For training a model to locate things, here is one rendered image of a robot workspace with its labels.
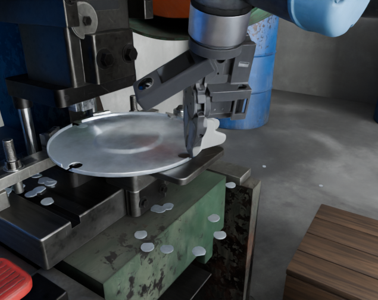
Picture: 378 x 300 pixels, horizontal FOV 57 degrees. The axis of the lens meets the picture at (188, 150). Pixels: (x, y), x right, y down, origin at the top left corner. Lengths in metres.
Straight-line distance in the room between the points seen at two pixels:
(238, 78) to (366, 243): 0.82
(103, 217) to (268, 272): 0.99
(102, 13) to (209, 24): 0.27
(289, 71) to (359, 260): 3.08
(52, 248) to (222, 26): 0.41
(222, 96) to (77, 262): 0.35
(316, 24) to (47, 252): 0.48
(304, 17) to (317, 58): 3.55
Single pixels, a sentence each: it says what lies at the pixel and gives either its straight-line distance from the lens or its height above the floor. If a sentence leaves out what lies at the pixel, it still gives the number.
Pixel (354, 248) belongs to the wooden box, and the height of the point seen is 0.35.
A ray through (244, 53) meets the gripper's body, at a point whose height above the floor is 0.96.
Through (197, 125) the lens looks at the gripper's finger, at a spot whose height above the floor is 0.87.
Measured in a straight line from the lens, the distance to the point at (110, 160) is 0.60.
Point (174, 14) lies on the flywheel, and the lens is 0.96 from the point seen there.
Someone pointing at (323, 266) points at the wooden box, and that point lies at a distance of 1.08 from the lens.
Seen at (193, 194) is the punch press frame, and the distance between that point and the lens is 0.75.
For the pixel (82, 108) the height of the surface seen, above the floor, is 0.83.
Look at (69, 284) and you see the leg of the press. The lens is 0.59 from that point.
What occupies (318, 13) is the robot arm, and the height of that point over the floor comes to 1.02.
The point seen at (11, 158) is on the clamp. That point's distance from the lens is 0.68.
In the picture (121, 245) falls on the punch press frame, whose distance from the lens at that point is 0.63.
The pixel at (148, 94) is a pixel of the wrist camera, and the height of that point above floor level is 0.91.
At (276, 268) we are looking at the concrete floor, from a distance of 1.56.
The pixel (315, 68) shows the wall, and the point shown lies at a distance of 3.93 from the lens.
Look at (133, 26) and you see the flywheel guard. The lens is 1.02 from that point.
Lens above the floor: 1.04
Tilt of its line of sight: 25 degrees down
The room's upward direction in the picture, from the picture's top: straight up
